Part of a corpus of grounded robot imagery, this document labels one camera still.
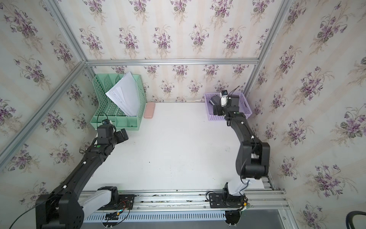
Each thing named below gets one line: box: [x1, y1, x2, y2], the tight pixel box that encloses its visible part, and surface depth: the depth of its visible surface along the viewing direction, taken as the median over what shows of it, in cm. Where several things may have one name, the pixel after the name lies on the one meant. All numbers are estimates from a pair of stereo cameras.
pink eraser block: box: [143, 102, 156, 119], surface depth 117 cm
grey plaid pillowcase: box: [208, 94, 221, 105], surface depth 120 cm
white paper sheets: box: [105, 71, 141, 117], surface depth 98 cm
